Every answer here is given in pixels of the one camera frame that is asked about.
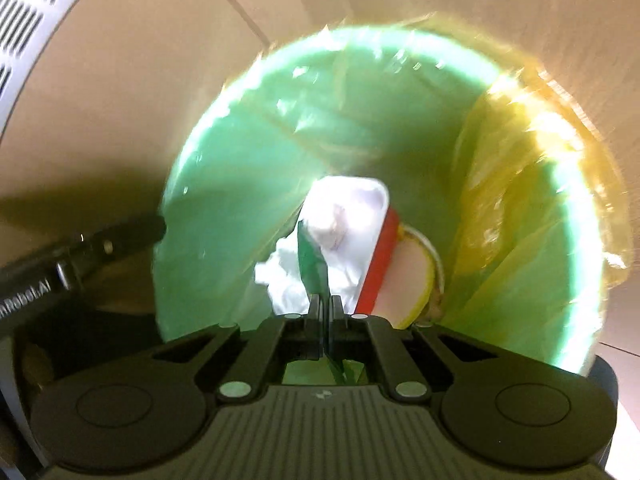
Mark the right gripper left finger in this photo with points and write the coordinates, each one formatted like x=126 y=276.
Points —
x=276 y=342

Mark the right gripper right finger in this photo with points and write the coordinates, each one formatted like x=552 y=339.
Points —
x=379 y=347

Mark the white round plastic bowl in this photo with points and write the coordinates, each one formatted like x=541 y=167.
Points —
x=414 y=284

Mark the white tissue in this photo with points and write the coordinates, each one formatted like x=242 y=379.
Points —
x=287 y=293

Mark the red rectangular food container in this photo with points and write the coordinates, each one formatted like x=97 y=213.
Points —
x=348 y=225

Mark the cabinet vent grille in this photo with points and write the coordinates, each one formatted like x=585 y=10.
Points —
x=26 y=28

